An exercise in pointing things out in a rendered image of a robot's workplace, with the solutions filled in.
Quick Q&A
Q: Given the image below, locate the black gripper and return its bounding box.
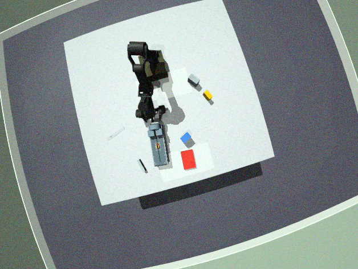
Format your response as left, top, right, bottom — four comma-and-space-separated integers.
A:
135, 102, 165, 123

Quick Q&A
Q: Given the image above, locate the yellow rectangular block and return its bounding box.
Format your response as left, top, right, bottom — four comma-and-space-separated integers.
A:
202, 90, 213, 101

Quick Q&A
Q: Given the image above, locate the red block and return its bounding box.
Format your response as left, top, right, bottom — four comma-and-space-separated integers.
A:
181, 150, 196, 169

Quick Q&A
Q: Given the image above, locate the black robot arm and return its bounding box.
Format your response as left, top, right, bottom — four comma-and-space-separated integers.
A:
127, 41, 160, 120

